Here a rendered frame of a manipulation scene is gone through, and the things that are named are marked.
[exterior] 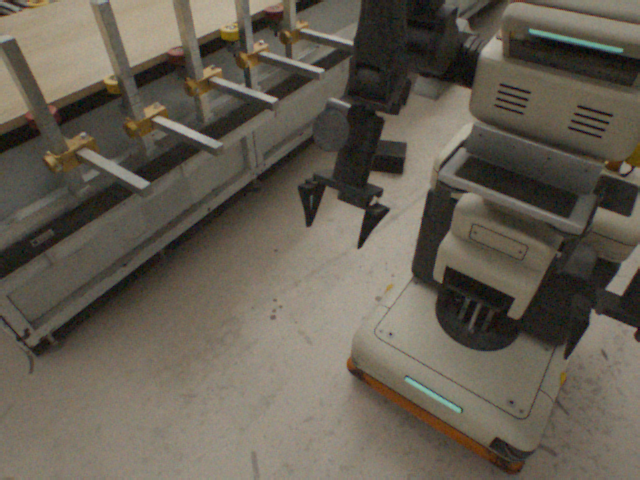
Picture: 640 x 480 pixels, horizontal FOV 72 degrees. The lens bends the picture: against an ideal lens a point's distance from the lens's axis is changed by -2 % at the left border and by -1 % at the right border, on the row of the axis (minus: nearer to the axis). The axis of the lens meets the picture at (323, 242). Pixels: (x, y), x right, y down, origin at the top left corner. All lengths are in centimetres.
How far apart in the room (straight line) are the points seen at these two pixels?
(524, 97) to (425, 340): 89
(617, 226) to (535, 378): 54
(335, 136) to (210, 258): 157
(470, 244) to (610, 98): 41
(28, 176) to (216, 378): 91
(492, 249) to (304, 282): 109
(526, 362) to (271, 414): 86
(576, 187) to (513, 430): 79
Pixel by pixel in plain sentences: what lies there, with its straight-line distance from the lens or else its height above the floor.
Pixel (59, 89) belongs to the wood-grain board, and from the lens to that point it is 159.
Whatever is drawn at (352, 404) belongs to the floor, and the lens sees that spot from 166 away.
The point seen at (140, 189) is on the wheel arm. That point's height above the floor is 83.
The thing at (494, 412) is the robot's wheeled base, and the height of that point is 28.
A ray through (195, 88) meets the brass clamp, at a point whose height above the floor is 84.
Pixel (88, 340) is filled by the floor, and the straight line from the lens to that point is 201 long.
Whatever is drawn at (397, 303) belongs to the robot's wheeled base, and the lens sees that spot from 156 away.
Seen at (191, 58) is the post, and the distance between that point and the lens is 156.
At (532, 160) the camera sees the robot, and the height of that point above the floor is 107.
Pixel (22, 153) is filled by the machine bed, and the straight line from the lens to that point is 159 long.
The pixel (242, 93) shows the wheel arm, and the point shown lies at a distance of 151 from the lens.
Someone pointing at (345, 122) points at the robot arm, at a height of 121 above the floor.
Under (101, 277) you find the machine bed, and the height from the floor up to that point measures 17.
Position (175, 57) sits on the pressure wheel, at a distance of 166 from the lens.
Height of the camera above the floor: 152
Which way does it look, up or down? 46 degrees down
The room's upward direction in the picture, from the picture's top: straight up
